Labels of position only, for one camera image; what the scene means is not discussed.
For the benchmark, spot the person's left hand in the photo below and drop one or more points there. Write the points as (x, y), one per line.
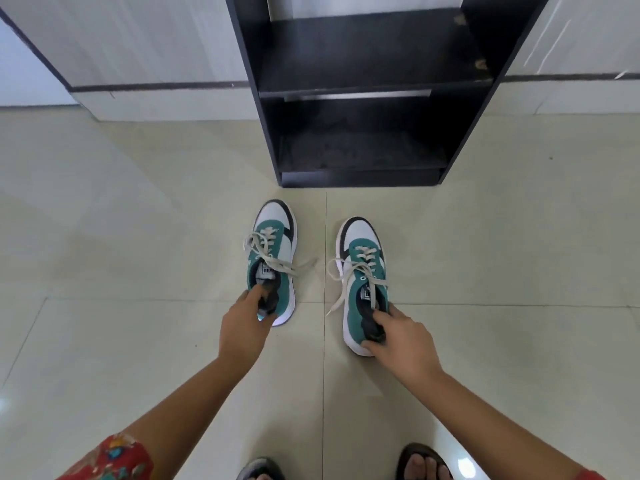
(243, 334)

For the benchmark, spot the person's right foot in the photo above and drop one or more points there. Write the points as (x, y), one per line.
(425, 468)

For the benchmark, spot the person's right hand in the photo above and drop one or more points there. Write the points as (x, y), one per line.
(407, 347)

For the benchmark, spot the dark sandal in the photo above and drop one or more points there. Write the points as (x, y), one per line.
(406, 457)
(245, 472)

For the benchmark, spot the person's left forearm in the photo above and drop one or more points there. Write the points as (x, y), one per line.
(192, 417)

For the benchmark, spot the green and white sneaker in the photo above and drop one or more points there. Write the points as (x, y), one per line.
(361, 254)
(276, 239)

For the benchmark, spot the black wooden shoe rack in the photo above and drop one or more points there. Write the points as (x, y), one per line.
(370, 49)

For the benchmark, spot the person's right thumb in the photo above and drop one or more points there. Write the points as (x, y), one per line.
(371, 348)

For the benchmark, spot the person's left thumb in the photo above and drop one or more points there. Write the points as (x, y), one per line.
(270, 321)

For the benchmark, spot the person's left foot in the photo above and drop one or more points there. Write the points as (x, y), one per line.
(267, 472)

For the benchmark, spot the red floral sleeve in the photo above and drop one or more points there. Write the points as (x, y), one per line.
(112, 459)

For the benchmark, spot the white cabinet with dark trim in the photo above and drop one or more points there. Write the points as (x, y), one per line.
(575, 44)
(150, 39)

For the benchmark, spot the person's foot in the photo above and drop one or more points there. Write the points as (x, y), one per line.
(267, 472)
(425, 468)

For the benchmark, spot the person's right forearm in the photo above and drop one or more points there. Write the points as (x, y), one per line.
(492, 424)

